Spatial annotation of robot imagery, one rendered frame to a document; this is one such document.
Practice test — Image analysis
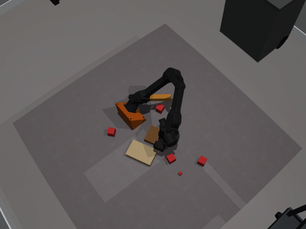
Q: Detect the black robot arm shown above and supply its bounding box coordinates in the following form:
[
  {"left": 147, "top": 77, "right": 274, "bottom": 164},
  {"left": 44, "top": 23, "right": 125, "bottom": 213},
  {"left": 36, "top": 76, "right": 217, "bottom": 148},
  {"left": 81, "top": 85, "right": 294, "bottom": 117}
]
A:
[{"left": 124, "top": 68, "right": 186, "bottom": 147}]

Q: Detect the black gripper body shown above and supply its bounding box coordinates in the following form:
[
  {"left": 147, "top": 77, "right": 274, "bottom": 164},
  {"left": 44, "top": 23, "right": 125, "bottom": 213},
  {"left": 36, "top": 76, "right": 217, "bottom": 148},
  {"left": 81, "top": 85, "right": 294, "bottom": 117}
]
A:
[{"left": 153, "top": 131, "right": 166, "bottom": 152}]

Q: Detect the orange flat bar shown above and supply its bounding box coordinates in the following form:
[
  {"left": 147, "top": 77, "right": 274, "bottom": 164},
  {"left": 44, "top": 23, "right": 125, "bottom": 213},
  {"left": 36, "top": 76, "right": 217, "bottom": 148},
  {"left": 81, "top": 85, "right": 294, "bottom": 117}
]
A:
[{"left": 150, "top": 94, "right": 171, "bottom": 101}]

